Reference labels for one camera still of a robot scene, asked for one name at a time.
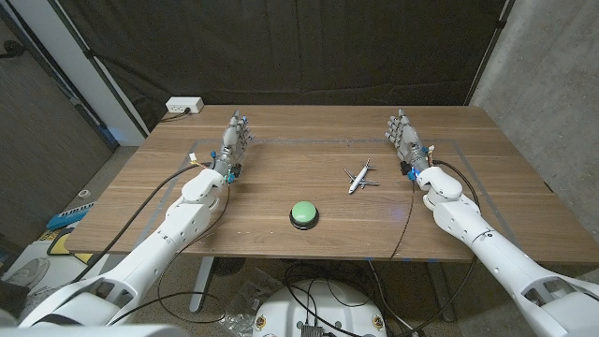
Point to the clear plastic bag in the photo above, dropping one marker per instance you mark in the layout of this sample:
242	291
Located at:
248	299

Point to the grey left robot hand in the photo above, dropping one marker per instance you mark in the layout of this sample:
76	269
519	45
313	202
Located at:
231	140

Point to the white miniature airplane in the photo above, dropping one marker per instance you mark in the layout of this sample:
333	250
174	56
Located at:
359	178

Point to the white table leg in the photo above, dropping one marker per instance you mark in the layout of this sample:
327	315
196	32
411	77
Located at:
202	283

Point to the white tape roll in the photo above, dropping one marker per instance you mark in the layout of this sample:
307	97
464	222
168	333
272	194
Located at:
84	193

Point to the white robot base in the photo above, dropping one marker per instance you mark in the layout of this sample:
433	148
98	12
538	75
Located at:
320	311

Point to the blue toy keyboard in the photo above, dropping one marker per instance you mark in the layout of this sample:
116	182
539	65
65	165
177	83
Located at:
70	216

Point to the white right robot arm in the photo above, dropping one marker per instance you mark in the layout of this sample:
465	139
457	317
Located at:
491	243

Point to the black backdrop curtain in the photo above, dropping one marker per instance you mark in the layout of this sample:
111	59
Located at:
290	51

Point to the yellow and white box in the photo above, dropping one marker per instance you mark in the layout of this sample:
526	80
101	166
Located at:
56	243

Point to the green push button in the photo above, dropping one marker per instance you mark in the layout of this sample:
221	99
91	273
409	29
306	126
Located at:
304	214

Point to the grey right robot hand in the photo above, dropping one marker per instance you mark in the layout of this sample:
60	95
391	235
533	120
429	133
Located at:
408	140

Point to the white power strip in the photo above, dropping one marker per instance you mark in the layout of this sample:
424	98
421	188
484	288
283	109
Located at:
184	105

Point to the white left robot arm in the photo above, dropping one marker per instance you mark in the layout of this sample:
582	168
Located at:
154	243

